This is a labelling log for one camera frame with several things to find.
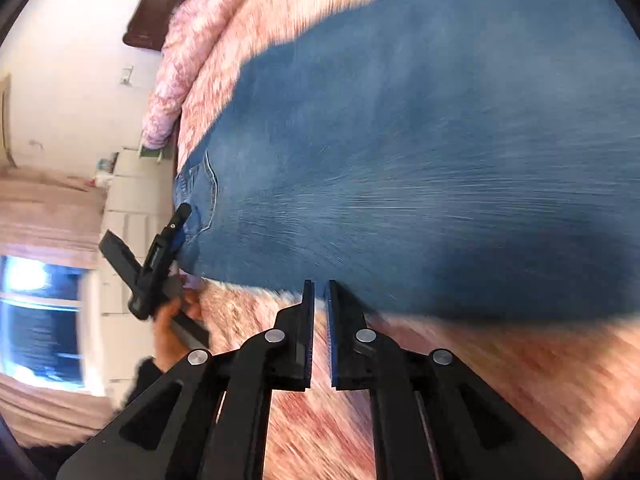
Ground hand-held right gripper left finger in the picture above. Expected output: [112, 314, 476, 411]
[56, 279, 317, 480]

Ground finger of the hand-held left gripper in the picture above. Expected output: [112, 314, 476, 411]
[145, 203, 193, 275]

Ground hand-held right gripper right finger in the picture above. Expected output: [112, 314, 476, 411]
[325, 279, 585, 480]

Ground blue denim pants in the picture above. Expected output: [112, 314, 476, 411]
[174, 0, 640, 321]

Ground person's left forearm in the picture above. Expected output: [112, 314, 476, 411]
[112, 357, 173, 416]

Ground person's left hand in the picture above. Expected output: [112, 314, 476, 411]
[151, 287, 206, 368]

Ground white drawer cabinet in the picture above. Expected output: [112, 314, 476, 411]
[100, 147, 176, 401]

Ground green bedside box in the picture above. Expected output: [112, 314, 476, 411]
[139, 144, 173, 165]

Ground group of small bottles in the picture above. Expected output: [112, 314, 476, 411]
[92, 157, 115, 188]

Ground window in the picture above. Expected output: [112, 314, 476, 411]
[0, 255, 86, 391]

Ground pink curtain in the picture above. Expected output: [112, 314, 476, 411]
[0, 170, 116, 446]

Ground pink patterned bedspread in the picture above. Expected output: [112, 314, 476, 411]
[175, 0, 638, 480]

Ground pink floral quilt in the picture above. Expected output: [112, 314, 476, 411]
[141, 0, 271, 151]

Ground dark wooden headboard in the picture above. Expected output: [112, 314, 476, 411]
[122, 0, 203, 53]

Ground wall air conditioner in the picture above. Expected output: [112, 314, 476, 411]
[0, 74, 16, 167]

